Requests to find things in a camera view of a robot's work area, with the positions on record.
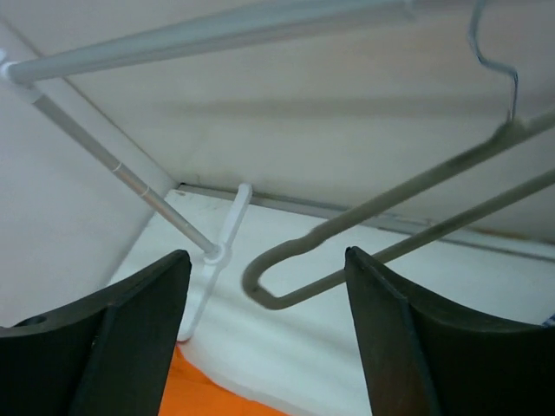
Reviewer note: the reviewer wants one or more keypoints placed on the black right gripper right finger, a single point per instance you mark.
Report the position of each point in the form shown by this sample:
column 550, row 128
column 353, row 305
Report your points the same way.
column 423, row 354

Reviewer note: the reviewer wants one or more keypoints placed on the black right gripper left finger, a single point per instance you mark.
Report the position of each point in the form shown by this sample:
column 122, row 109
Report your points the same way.
column 107, row 353

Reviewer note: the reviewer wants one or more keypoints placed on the orange trousers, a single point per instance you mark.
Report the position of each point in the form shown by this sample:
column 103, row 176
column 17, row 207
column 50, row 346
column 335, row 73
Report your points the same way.
column 189, row 392

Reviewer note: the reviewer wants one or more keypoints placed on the grey wire hanger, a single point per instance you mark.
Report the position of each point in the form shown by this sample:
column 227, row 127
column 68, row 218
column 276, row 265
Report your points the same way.
column 377, row 211

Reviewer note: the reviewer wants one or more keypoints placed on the blue patterned garment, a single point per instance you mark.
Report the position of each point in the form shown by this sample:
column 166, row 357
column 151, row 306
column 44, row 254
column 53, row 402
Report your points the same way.
column 549, row 322

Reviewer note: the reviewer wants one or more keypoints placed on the white clothes rack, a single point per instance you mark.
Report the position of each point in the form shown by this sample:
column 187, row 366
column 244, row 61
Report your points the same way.
column 270, row 106

